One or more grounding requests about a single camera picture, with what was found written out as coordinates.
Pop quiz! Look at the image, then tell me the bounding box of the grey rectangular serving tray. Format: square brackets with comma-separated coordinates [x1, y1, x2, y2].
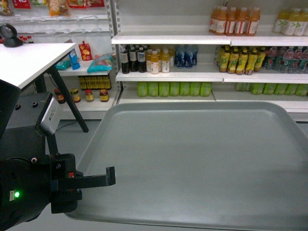
[68, 102, 308, 231]

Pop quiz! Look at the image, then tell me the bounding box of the black round barcode scanner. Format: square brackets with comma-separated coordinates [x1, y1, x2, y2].
[0, 24, 23, 48]

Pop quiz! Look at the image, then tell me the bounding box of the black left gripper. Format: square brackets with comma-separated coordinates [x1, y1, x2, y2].
[49, 154, 116, 214]

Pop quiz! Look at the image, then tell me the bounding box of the white checkout counter table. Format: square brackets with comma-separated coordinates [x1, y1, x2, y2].
[0, 42, 90, 133]

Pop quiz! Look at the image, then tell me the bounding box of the red spout pouch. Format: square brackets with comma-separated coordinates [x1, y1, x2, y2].
[78, 41, 93, 61]

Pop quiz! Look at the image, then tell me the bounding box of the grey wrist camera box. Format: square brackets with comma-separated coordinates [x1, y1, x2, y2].
[37, 92, 63, 136]

